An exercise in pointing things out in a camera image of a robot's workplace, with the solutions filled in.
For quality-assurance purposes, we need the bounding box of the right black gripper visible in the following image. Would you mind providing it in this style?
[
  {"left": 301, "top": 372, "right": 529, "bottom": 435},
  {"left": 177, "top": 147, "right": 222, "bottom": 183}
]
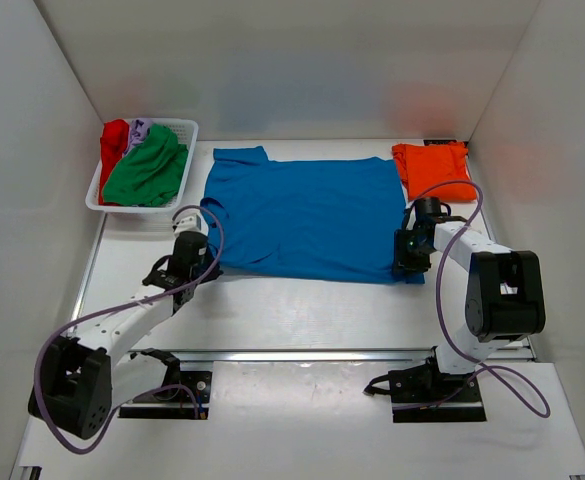
[{"left": 392, "top": 229, "right": 434, "bottom": 277}]

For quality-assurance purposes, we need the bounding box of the blue t shirt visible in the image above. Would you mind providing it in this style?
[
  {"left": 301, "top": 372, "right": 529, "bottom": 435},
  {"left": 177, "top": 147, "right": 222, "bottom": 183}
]
[{"left": 200, "top": 146, "right": 425, "bottom": 284}]

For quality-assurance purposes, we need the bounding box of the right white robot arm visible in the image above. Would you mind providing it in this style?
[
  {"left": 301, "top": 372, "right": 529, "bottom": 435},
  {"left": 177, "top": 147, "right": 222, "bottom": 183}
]
[{"left": 393, "top": 197, "right": 546, "bottom": 401}]

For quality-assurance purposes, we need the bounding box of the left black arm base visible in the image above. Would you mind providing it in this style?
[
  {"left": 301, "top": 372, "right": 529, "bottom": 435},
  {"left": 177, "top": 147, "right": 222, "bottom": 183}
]
[{"left": 118, "top": 349, "right": 213, "bottom": 421}]

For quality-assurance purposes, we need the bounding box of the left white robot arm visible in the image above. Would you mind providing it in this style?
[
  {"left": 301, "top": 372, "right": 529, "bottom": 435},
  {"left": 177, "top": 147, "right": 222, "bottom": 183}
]
[{"left": 28, "top": 228, "right": 222, "bottom": 440}]

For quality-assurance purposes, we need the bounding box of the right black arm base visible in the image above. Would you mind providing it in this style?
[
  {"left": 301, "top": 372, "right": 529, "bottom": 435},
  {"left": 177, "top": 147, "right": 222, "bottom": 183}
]
[{"left": 363, "top": 355, "right": 487, "bottom": 424}]

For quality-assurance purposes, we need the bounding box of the folded orange t shirt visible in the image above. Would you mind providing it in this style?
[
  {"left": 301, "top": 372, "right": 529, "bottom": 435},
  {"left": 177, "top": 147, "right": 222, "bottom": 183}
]
[{"left": 392, "top": 142, "right": 470, "bottom": 201}]

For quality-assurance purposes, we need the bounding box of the green t shirt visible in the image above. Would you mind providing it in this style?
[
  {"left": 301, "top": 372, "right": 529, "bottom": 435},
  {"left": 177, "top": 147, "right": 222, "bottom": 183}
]
[{"left": 101, "top": 124, "right": 189, "bottom": 208}]

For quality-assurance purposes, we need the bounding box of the lilac t shirt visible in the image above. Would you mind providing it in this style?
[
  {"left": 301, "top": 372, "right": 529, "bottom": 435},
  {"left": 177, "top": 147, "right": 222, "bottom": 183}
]
[{"left": 124, "top": 117, "right": 154, "bottom": 156}]

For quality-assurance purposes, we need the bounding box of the red t shirt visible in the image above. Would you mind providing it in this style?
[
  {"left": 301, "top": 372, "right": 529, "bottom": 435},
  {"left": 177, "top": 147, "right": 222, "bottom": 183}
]
[{"left": 98, "top": 119, "right": 129, "bottom": 205}]

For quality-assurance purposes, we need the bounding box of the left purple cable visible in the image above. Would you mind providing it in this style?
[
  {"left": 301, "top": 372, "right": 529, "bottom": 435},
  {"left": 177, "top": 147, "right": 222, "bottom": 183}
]
[{"left": 31, "top": 204, "right": 225, "bottom": 455}]

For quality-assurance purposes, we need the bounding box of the purple cable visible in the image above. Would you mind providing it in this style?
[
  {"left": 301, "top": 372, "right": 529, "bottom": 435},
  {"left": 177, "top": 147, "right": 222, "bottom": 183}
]
[
  {"left": 392, "top": 179, "right": 552, "bottom": 420},
  {"left": 31, "top": 204, "right": 225, "bottom": 455}
]

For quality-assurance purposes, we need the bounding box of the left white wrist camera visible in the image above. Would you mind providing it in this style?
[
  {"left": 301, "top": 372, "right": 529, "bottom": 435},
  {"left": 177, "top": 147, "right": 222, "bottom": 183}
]
[{"left": 172, "top": 212, "right": 205, "bottom": 237}]

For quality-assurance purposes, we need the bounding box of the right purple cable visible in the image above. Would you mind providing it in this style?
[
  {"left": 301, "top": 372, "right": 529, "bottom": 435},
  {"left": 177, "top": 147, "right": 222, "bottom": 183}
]
[{"left": 392, "top": 179, "right": 552, "bottom": 420}]

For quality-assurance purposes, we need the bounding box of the black tag at back wall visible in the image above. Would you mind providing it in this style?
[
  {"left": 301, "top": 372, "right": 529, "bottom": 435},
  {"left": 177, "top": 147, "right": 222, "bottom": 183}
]
[{"left": 423, "top": 139, "right": 457, "bottom": 146}]

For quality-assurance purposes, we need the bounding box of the aluminium rail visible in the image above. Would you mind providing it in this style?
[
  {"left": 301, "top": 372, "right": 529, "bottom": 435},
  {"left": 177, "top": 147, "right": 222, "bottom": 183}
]
[{"left": 64, "top": 214, "right": 533, "bottom": 363}]

